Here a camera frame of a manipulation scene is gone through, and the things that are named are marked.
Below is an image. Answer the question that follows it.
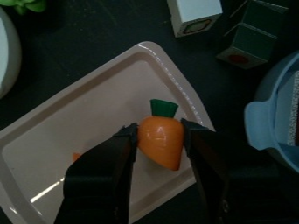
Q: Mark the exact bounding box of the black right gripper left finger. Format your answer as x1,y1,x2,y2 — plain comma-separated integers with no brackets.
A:
52,122,140,224

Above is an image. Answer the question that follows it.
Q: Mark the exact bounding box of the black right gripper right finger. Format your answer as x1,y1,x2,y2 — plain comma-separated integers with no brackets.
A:
179,117,235,224

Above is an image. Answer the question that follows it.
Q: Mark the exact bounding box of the orange toy carrot piece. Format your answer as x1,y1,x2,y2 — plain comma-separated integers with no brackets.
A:
70,151,83,163

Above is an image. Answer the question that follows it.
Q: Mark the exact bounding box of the dark green wooden knife holder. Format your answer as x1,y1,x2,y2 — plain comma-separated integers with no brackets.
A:
215,0,289,70

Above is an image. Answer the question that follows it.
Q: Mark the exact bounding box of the beige rectangular plastic tray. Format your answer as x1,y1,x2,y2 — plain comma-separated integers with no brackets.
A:
0,40,216,224

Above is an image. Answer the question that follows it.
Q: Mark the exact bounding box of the light blue toy pot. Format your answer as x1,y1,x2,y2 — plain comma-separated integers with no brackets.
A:
243,51,299,173

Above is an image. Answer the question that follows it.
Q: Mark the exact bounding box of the white wooden toy block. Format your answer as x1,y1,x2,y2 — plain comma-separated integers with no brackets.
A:
165,0,224,39

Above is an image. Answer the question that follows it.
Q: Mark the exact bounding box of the green toy lettuce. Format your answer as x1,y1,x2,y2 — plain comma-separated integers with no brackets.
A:
0,0,48,15

